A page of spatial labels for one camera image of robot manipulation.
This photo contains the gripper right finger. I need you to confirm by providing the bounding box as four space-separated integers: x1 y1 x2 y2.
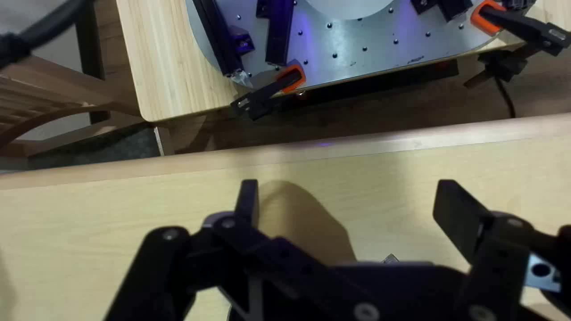
433 180 571 321

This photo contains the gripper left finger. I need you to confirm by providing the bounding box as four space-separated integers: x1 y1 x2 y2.
105 180 340 321

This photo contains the orange and black clamp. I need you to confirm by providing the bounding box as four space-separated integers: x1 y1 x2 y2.
230 65 308 121
464 0 571 90

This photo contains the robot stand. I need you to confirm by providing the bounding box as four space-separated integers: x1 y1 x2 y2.
116 0 571 123

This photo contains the black metal bar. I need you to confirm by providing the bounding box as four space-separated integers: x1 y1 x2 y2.
192 0 245 77
256 0 296 66

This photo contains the wooden chair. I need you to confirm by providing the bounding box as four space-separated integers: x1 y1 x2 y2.
0 56 157 157

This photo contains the black cable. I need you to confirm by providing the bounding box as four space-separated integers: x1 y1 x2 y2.
494 76 518 119

